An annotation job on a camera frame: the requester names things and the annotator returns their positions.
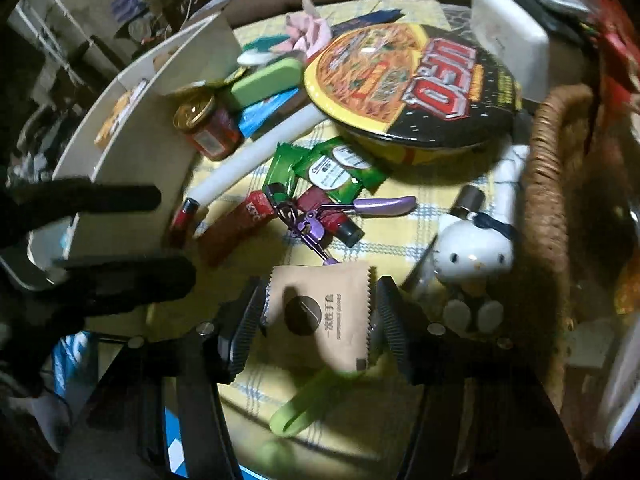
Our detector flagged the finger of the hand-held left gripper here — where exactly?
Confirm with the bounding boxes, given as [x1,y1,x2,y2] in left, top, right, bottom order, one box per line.
[50,255,197,321]
[0,177,163,248]

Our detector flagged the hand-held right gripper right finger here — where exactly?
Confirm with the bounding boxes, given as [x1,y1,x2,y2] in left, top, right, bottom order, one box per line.
[375,275,583,480]

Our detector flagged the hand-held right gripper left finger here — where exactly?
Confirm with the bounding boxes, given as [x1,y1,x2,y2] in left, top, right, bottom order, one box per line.
[52,276,268,480]

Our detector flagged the white storage box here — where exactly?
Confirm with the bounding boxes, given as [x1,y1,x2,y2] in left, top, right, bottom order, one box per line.
[27,10,247,292]

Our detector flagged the brown paper packet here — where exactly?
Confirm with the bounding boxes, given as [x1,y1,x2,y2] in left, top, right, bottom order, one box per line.
[267,264,377,375]

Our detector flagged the purple eyelash curler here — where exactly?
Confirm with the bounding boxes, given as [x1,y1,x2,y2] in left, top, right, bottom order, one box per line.
[261,184,417,267]

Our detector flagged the white tube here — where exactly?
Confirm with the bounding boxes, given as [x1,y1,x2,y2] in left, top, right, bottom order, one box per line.
[191,105,328,207]

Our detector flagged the blue book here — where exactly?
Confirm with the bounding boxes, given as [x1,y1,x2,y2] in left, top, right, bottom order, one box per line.
[162,407,193,478]
[50,332,96,401]

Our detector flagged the red lip gloss tube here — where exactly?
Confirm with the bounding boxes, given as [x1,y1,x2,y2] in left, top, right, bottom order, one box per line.
[169,197,202,247]

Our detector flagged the red sauce packet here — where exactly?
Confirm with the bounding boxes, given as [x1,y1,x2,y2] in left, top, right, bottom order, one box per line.
[196,191,277,267]

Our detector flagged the white cat figurine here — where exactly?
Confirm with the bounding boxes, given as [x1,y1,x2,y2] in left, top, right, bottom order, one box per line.
[414,145,532,337]

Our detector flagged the dark red lipstick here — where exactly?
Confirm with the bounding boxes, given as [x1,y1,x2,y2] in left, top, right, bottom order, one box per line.
[299,186,364,247]

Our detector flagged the red jar gold lid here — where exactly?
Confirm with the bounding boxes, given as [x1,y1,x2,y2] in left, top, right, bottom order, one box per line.
[173,94,246,162]

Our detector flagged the blue packet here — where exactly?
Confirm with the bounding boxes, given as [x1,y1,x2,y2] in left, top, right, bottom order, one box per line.
[238,87,312,137]

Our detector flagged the wicker basket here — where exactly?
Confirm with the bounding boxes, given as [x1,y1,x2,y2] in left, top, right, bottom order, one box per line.
[520,84,640,413]

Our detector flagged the green case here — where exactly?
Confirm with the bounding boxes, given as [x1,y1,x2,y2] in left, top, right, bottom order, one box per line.
[229,57,304,109]

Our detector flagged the white teal oval case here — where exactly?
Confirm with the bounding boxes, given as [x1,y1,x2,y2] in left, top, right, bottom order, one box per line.
[236,35,292,67]

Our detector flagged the instant noodle bowl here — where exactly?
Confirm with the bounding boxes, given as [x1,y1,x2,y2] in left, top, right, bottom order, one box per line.
[303,22,524,167]

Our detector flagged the pink plush toy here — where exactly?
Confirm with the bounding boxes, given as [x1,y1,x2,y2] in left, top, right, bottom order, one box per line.
[284,0,334,57]

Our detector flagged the dark blue card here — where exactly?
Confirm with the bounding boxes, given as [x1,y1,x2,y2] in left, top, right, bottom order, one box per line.
[339,6,404,29]

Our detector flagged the white rectangular case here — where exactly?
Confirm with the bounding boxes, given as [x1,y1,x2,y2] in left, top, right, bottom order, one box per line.
[470,0,552,104]

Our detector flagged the pile of red snack packets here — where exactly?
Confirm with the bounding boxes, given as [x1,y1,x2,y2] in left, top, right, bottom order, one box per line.
[592,0,640,66]

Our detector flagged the green silicone strap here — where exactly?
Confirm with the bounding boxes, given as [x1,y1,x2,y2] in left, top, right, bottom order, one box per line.
[269,366,367,437]

